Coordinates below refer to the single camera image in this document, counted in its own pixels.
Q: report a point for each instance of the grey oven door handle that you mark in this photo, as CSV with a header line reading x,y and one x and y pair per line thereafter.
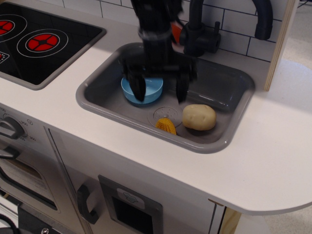
x,y
8,152

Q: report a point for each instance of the blue plastic bowl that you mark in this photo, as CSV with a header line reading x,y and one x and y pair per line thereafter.
x,y
154,87

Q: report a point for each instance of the wooden side panel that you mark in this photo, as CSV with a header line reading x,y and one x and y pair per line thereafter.
x,y
287,21

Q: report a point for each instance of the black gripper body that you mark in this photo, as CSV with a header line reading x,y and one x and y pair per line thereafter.
x,y
157,59

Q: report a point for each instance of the black toy faucet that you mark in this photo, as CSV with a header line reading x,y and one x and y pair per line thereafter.
x,y
197,40

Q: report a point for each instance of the orange toy vegetable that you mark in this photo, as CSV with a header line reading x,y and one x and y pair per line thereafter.
x,y
176,32

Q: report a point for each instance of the grey toy sink basin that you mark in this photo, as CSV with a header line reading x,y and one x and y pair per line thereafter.
x,y
225,89

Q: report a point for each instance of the grey oven knob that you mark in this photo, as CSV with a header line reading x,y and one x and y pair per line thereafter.
x,y
10,128

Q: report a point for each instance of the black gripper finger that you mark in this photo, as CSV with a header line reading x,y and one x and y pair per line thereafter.
x,y
182,86
138,86

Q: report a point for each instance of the black toy stove top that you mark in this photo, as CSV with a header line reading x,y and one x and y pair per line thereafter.
x,y
36,47

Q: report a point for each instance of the grey dispenser panel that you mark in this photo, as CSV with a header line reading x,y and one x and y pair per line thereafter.
x,y
131,209

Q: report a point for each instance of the beige toy potato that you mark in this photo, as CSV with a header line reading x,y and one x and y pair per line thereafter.
x,y
199,117

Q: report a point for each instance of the yellow toy corn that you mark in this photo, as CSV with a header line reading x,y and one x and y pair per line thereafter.
x,y
166,124

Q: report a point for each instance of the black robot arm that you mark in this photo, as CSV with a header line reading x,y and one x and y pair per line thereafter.
x,y
155,18

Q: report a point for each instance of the black cabinet door handle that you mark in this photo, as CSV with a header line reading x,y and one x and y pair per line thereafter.
x,y
82,197

